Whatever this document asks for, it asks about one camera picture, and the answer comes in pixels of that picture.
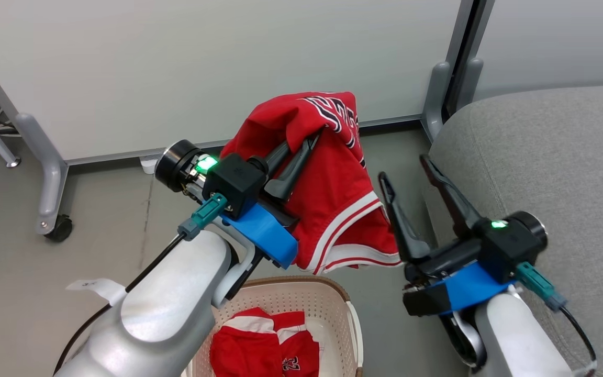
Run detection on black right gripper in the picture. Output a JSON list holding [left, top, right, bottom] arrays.
[[378, 154, 548, 317]]

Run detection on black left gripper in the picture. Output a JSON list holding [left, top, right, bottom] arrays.
[[155, 128, 324, 204]]

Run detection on red basketball shorts with lettering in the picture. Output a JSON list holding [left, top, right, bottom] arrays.
[[220, 92, 403, 275]]

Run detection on red white sports jersey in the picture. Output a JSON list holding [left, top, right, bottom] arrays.
[[210, 307, 321, 377]]

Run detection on cream perforated laundry basket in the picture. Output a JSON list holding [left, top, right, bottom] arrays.
[[184, 276, 364, 377]]

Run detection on grey partition foot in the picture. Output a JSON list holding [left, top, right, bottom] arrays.
[[422, 61, 452, 140], [15, 113, 70, 236], [456, 58, 484, 114]]

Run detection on wide white partition panel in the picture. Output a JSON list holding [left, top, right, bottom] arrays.
[[0, 0, 463, 164]]

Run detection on grey fabric sofa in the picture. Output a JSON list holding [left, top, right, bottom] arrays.
[[427, 84, 603, 377]]

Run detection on narrow white partition panel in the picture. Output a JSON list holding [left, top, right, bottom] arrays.
[[474, 0, 603, 101]]

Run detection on black caster wheel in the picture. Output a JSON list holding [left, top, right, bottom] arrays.
[[44, 215, 73, 242]]

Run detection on teal left cable connector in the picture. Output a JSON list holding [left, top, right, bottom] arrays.
[[178, 193, 228, 241]]

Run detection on teal cable connector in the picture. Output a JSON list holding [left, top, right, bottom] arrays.
[[178, 193, 228, 241], [516, 262, 567, 313]]

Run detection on teal right cable connector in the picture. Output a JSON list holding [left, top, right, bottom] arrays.
[[516, 262, 567, 313]]

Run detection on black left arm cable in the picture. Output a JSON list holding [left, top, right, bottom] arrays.
[[53, 233, 187, 375]]

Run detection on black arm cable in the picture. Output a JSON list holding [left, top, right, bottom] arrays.
[[558, 306, 598, 367], [53, 233, 187, 375]]

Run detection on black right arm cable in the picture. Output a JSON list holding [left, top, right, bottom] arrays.
[[558, 306, 598, 367]]

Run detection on white paper cable tag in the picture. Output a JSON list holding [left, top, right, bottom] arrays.
[[66, 278, 127, 307]]

